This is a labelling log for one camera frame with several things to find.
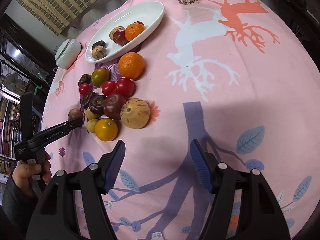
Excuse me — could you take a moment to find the brown passion fruit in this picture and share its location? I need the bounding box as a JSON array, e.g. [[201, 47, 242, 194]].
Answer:
[[68, 108, 82, 121]]

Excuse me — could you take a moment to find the small yellow longan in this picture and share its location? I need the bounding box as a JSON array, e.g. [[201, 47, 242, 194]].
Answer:
[[85, 108, 99, 121], [86, 119, 99, 133]]

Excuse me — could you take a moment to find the striped pepino melon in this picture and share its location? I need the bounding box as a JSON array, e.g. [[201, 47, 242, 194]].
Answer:
[[120, 98, 150, 129]]

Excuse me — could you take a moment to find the speckled tan fruit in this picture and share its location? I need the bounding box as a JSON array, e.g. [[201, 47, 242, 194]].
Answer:
[[92, 45, 107, 60]]

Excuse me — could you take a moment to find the large orange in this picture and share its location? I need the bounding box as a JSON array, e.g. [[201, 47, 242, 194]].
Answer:
[[118, 52, 145, 79]]

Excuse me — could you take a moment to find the dark brown fruit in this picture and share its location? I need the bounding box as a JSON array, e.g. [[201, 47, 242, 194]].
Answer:
[[92, 40, 106, 49]]

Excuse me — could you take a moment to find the small mandarin orange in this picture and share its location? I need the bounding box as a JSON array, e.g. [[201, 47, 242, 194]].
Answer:
[[125, 23, 145, 41]]

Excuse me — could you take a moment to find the dark red plum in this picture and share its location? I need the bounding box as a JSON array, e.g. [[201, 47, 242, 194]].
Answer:
[[112, 29, 129, 46]]

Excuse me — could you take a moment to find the person's left hand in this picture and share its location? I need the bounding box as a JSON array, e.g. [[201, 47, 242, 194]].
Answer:
[[12, 152, 52, 197]]

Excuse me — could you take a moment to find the dark purple mangosteen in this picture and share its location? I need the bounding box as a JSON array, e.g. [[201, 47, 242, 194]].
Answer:
[[89, 95, 106, 116], [81, 91, 97, 110], [78, 74, 91, 87]]

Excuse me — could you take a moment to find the red cherry tomato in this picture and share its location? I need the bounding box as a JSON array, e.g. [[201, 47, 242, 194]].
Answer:
[[79, 83, 92, 96], [101, 80, 117, 96], [116, 77, 136, 98]]

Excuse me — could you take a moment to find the bookshelf with books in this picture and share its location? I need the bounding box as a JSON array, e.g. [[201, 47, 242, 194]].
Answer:
[[0, 90, 42, 183]]

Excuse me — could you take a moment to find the green yellow tomato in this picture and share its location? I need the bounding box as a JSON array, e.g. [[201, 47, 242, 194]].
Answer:
[[91, 68, 110, 87]]

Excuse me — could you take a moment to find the standing fan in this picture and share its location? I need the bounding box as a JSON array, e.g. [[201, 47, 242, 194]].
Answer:
[[4, 72, 28, 94]]

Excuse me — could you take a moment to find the white lidded ceramic jar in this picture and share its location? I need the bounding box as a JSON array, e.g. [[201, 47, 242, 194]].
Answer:
[[55, 38, 82, 69]]

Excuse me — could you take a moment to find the dark wooden cabinet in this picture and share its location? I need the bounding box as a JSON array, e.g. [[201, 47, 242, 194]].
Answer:
[[1, 14, 56, 83]]

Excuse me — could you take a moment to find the pink deer print tablecloth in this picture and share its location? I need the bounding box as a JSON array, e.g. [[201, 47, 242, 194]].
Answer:
[[39, 0, 320, 240]]

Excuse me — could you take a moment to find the white oval plate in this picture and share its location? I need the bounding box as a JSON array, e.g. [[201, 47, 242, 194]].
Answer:
[[85, 1, 164, 63]]

